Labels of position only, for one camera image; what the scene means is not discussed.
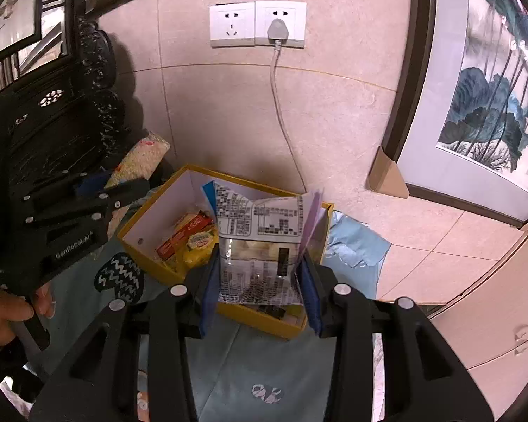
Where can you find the grey plug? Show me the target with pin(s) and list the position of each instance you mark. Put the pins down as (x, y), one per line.
(277, 30)

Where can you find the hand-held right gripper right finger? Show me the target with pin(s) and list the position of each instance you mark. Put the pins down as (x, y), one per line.
(311, 301)

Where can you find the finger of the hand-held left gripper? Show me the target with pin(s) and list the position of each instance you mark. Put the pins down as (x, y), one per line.
(123, 193)

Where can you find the cardboard corner protector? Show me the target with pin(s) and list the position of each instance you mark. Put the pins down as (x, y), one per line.
(387, 176)

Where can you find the white cabinet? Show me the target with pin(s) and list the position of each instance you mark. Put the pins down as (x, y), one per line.
(488, 307)

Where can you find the floral cushion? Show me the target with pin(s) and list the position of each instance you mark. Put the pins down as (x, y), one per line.
(141, 156)

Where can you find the yellow snack packet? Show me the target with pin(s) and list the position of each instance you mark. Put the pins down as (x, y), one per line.
(198, 250)

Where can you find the light blue printed cloth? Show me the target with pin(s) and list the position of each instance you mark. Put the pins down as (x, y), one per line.
(229, 369)

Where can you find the person's left hand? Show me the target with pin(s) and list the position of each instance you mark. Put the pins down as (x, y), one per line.
(4, 316)

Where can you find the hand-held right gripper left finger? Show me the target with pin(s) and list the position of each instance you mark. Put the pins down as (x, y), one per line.
(210, 299)

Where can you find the red snack packet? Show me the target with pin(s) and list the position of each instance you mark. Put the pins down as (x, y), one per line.
(180, 237)

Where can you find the blue purple snack packet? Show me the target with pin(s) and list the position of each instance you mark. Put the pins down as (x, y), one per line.
(255, 228)

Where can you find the framed lotus painting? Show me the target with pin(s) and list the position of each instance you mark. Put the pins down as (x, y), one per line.
(488, 96)

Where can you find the dark carved wooden furniture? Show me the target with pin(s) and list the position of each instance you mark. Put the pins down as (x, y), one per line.
(92, 74)

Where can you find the yellow cardboard box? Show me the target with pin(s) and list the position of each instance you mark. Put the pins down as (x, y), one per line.
(264, 323)

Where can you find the white wall socket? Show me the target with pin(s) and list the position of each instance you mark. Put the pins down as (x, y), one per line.
(292, 22)
(232, 24)

